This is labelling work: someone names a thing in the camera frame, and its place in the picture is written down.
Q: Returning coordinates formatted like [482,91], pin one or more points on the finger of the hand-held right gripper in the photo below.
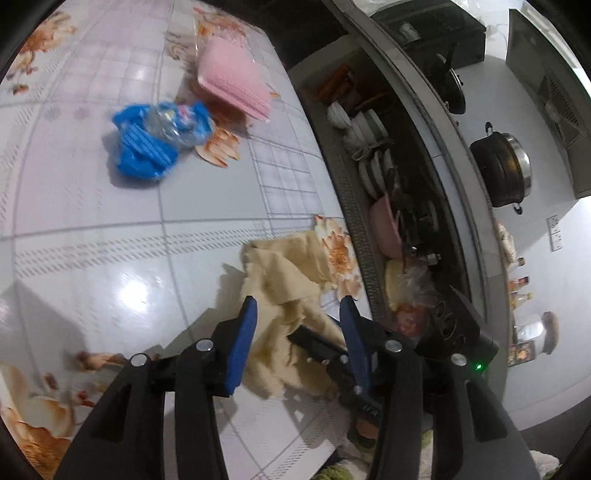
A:
[367,406]
[318,346]

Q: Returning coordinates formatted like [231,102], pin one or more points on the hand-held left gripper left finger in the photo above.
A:
[242,346]

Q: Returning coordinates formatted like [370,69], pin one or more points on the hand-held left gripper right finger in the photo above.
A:
[354,341]

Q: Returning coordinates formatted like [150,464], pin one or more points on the beige cloth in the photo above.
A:
[281,286]

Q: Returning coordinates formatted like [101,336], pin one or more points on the crumpled clear plastic bag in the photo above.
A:
[418,290]

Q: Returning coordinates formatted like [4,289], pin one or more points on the sauce bottle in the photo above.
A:
[521,300]
[516,263]
[518,282]

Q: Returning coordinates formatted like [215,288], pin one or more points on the yellow container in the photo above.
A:
[393,284]

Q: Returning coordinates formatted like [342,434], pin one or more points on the concrete kitchen counter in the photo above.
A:
[461,230]

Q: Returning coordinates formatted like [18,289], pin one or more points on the pink plastic basin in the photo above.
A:
[385,226]

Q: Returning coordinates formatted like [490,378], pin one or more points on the black pot with steel lid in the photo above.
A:
[501,168]

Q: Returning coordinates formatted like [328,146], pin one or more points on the floral tablecloth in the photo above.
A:
[115,230]

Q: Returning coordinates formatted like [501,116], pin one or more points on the stack of bowls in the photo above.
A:
[367,129]

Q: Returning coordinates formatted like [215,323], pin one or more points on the white bowl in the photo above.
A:
[339,115]

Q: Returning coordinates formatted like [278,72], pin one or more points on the crumpled blue plastic wrapper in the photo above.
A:
[147,138]

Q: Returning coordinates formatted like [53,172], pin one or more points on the black wok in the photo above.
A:
[445,85]

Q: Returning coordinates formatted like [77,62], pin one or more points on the range hood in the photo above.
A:
[549,92]

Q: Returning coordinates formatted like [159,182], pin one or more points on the pink sponge cloth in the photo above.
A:
[231,78]

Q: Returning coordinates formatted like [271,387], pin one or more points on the black countertop appliance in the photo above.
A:
[429,27]

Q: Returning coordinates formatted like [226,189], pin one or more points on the white wall socket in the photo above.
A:
[553,222]
[557,242]

